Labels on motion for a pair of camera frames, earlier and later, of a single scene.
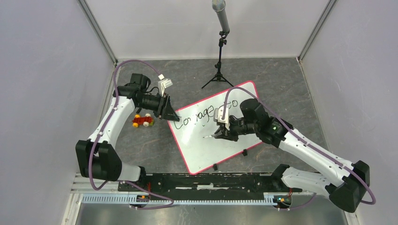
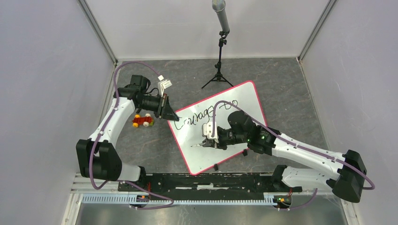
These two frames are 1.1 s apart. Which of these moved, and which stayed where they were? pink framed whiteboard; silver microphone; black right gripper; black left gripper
Moved: black right gripper
Stayed: pink framed whiteboard; silver microphone; black left gripper
